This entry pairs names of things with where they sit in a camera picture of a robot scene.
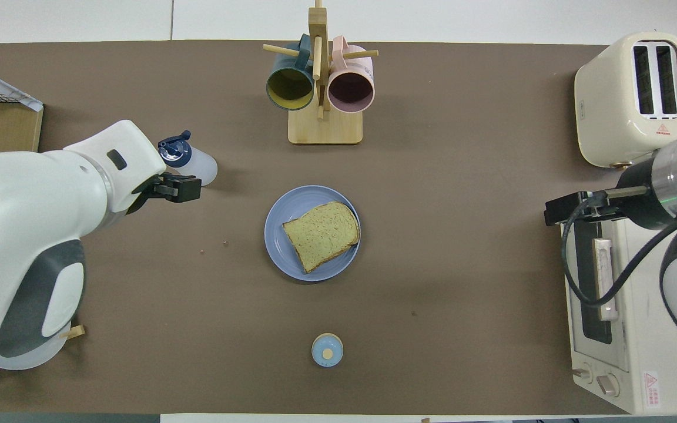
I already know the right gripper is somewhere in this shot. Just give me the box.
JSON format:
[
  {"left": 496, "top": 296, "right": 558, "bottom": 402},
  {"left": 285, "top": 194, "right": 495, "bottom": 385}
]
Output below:
[{"left": 592, "top": 157, "right": 668, "bottom": 231}]

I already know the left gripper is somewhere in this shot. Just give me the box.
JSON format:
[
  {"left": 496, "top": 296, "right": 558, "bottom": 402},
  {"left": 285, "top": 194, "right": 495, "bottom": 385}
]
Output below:
[{"left": 130, "top": 172, "right": 166, "bottom": 215}]

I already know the seasoning bottle with blue cap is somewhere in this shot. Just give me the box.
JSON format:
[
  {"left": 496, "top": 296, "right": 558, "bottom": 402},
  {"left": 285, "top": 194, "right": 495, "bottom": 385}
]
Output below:
[{"left": 157, "top": 130, "right": 219, "bottom": 187}]

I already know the blue plate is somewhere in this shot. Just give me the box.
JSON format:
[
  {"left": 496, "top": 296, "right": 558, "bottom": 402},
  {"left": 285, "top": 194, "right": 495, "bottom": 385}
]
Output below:
[{"left": 264, "top": 185, "right": 362, "bottom": 283}]

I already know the bread slice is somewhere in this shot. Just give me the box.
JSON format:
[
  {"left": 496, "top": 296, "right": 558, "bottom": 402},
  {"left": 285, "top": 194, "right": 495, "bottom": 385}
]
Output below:
[{"left": 282, "top": 202, "right": 361, "bottom": 274}]

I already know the cream toaster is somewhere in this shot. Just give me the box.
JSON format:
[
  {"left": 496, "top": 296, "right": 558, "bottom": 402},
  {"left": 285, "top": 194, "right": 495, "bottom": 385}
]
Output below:
[{"left": 574, "top": 32, "right": 677, "bottom": 170}]

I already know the white toaster oven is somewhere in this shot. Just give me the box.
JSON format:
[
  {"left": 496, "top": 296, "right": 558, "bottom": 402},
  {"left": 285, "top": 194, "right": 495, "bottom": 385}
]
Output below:
[{"left": 560, "top": 213, "right": 677, "bottom": 415}]

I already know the wooden box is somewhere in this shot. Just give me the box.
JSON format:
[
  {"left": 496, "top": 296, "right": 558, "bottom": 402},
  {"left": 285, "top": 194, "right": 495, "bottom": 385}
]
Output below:
[{"left": 0, "top": 76, "right": 45, "bottom": 157}]

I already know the dark green mug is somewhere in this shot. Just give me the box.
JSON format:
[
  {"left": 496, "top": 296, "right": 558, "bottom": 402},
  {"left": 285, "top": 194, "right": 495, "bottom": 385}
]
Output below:
[{"left": 266, "top": 33, "right": 316, "bottom": 112}]

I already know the wooden mug rack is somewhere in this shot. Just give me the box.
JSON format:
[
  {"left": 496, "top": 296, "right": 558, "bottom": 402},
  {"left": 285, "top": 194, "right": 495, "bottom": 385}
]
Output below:
[{"left": 263, "top": 0, "right": 380, "bottom": 146}]

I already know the pink mug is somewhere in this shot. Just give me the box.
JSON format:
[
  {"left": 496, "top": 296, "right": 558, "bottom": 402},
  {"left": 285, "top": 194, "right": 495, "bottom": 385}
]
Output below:
[{"left": 327, "top": 35, "right": 376, "bottom": 115}]

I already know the blue lid with wooden knob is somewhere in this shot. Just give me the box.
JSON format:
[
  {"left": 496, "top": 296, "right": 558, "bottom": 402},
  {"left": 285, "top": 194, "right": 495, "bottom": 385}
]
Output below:
[{"left": 311, "top": 333, "right": 344, "bottom": 368}]

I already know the black cable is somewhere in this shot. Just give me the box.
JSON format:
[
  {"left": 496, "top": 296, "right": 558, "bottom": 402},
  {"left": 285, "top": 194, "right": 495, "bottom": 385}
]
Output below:
[{"left": 561, "top": 192, "right": 677, "bottom": 308}]

